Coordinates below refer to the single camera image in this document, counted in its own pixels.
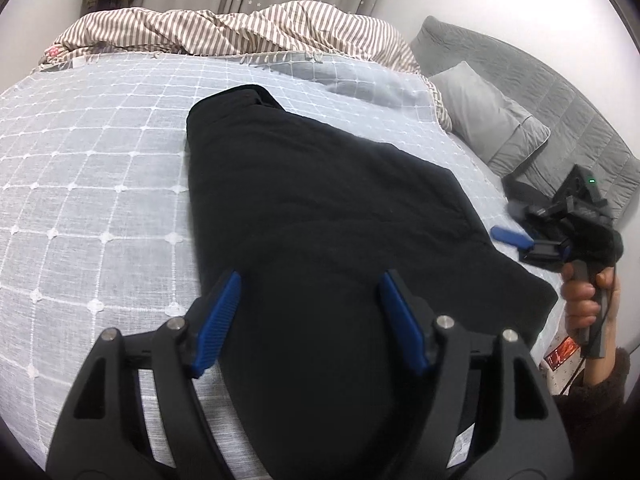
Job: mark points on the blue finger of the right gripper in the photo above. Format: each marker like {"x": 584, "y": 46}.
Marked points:
{"x": 516, "y": 239}

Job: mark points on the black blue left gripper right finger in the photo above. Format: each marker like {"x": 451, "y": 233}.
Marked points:
{"x": 485, "y": 412}

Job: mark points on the grey quilted headboard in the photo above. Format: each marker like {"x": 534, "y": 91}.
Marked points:
{"x": 579, "y": 133}

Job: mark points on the brown fuzzy right sleeve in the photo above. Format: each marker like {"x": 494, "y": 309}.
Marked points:
{"x": 593, "y": 418}

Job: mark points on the light blue grid bedspread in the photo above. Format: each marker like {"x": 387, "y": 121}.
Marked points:
{"x": 94, "y": 196}

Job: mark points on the person's right hand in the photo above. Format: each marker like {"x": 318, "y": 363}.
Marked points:
{"x": 581, "y": 312}

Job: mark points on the large black coat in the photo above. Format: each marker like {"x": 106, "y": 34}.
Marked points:
{"x": 311, "y": 217}

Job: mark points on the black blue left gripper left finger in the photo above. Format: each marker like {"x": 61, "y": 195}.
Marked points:
{"x": 101, "y": 432}

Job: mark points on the brown striped duvet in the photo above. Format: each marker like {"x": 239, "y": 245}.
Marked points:
{"x": 307, "y": 26}

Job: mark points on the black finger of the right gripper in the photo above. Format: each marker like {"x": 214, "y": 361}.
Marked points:
{"x": 544, "y": 251}

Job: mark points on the grey pillow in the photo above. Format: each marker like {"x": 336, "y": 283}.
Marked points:
{"x": 499, "y": 131}

